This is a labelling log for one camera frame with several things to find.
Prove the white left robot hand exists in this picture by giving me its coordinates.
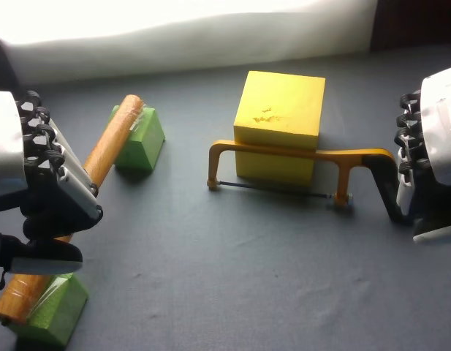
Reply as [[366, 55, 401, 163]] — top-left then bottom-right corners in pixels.
[[0, 89, 105, 290]]

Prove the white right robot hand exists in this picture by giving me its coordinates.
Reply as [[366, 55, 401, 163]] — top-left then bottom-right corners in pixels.
[[394, 65, 451, 245]]

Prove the yellow hacksaw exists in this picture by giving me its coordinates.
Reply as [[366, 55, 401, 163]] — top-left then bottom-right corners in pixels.
[[206, 140, 412, 224]]

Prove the round wooden rod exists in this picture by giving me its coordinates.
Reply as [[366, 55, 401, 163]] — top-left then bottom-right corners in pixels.
[[0, 94, 145, 326]]

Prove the green wooden support block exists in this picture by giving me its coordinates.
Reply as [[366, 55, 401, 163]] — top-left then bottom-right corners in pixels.
[[108, 104, 167, 172], [8, 272, 90, 351]]

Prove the large yellow block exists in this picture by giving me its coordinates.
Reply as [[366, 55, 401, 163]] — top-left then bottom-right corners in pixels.
[[232, 70, 327, 190]]

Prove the white backdrop sheet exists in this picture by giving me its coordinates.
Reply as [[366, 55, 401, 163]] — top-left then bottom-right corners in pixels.
[[0, 0, 379, 87]]

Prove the grey table cloth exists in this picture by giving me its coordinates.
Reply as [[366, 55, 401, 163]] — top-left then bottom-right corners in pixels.
[[0, 47, 451, 351]]

